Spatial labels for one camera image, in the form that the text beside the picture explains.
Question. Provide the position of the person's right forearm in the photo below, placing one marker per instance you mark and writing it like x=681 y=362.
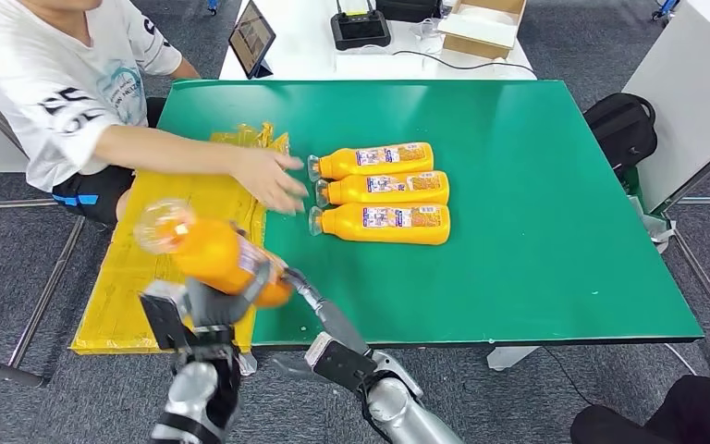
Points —
x=171 y=153

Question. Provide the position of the black tablet on stand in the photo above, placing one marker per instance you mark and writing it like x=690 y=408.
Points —
x=251 y=38

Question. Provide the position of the blue wheeled base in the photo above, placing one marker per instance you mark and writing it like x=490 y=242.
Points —
x=666 y=8
x=213 y=6

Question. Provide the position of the person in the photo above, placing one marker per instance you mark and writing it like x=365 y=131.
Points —
x=686 y=413
x=36 y=80

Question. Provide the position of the white table leg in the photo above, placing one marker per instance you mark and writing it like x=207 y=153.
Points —
x=511 y=358

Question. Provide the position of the clear plastic bag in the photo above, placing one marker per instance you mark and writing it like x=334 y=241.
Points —
x=430 y=34

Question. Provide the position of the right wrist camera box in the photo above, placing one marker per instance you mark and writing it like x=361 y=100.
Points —
x=343 y=364

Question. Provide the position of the open cardboard box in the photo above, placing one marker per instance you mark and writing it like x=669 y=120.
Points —
x=483 y=34

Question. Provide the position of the black case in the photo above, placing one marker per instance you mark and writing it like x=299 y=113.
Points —
x=409 y=9

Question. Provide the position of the metal chair frame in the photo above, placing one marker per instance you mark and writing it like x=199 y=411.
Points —
x=12 y=203

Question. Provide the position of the person's right hand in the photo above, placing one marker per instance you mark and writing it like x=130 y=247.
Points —
x=266 y=178

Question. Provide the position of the metal table frame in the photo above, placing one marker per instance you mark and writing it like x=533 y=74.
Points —
x=709 y=288

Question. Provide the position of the orange detergent bottle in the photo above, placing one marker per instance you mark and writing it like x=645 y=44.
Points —
x=343 y=225
x=349 y=191
x=340 y=164
x=214 y=254

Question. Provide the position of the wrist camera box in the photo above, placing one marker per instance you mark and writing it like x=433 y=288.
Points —
x=343 y=364
x=162 y=315

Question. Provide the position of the black router with antennas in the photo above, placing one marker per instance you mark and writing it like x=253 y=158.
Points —
x=361 y=30

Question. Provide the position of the green bag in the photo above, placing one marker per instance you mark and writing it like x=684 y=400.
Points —
x=634 y=187

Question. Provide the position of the person's left forearm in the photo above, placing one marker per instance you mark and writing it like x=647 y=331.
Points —
x=185 y=68

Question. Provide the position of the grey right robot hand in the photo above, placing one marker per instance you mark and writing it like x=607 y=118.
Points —
x=336 y=321

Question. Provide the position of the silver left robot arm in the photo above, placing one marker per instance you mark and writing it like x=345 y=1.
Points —
x=193 y=392

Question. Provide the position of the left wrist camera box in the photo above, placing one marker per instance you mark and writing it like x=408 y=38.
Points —
x=162 y=315

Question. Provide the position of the black backpack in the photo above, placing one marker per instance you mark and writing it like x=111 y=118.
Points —
x=621 y=129

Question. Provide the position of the white plastic wrapping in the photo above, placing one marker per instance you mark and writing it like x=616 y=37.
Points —
x=656 y=227

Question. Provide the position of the white table panel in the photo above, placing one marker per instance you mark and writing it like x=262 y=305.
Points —
x=686 y=92

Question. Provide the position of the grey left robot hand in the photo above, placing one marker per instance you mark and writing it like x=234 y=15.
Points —
x=220 y=306

